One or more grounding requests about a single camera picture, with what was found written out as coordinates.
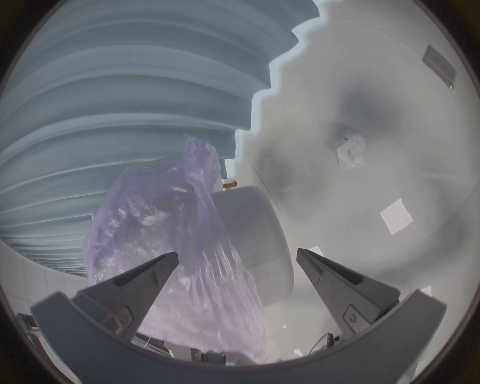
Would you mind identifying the purple plastic bag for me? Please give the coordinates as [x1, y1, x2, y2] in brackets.
[82, 135, 268, 364]

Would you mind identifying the blue-grey curtain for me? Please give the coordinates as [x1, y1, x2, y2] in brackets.
[0, 0, 323, 278]

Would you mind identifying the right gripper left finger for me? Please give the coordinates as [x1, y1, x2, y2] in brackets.
[73, 251, 179, 343]

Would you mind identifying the crumpled white paper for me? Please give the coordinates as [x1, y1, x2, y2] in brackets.
[335, 128, 367, 168]

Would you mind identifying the black cable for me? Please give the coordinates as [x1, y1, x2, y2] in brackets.
[307, 332, 341, 356]

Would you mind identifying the pale grey trash bin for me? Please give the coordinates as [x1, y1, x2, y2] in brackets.
[208, 185, 295, 306]

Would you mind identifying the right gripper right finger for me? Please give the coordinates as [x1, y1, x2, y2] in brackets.
[296, 247, 401, 335]

